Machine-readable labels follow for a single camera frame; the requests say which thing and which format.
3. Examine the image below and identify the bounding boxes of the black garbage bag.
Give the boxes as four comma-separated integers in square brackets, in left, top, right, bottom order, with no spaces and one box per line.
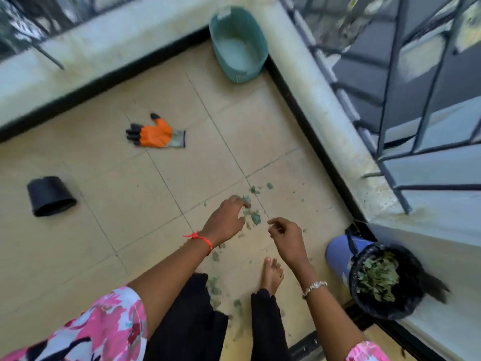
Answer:
[346,222,451,321]

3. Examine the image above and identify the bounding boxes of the pink floral sleeve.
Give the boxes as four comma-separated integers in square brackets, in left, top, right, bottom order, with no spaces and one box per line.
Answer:
[345,340,391,361]
[0,286,148,361]

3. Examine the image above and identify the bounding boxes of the scattered green leaf pieces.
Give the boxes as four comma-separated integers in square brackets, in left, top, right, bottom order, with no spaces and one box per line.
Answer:
[203,182,287,342]

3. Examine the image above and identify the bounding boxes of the silver wristwatch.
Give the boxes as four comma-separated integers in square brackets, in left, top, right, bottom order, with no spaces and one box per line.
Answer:
[302,281,328,300]

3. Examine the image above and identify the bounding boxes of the red thread bracelet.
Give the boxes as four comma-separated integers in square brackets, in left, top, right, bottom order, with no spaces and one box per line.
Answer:
[183,231,213,257]

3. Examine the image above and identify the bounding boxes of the orange and black work glove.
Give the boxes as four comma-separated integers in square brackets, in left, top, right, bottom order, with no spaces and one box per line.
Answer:
[125,113,186,149]

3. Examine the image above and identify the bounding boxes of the pile of green leaves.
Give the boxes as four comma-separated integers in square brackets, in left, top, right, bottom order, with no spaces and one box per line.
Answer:
[356,251,400,303]

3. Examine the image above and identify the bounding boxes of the person's left hand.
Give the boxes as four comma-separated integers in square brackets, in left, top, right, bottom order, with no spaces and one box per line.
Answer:
[199,195,252,247]

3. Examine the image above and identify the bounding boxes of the blue plastic bin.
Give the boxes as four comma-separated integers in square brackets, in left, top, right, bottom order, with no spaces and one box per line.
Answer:
[325,234,376,294]

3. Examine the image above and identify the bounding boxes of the person's left forearm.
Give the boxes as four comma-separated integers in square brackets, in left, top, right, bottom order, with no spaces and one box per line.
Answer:
[127,237,213,340]

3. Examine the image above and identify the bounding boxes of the pink floral left sleeve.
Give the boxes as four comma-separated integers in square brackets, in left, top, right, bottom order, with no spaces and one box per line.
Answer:
[0,286,148,361]

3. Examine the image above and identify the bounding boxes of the person's right hand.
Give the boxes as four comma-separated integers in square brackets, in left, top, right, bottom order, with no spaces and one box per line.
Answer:
[267,217,312,269]

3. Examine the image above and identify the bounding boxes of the person's bare foot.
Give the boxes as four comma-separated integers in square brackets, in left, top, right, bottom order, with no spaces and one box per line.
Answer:
[260,257,285,297]

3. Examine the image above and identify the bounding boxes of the pink floral right sleeve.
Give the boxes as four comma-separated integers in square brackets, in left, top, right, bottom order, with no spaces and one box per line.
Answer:
[345,340,391,361]

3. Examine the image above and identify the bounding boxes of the grey metal balcony railing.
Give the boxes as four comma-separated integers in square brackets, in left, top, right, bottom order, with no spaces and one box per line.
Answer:
[277,0,481,215]
[0,0,151,70]

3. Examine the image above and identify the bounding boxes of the person's right forearm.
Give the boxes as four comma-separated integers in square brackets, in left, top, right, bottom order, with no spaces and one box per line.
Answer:
[293,259,368,361]

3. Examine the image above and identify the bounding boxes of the black trousers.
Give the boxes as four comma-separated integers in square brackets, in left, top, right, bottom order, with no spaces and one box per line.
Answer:
[144,273,292,361]

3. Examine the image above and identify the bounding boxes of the black plastic plant pot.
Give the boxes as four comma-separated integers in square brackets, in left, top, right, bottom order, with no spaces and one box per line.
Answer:
[27,176,77,217]

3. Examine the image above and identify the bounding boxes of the teal plastic basket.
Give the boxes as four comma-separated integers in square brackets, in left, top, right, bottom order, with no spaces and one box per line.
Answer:
[209,6,269,84]

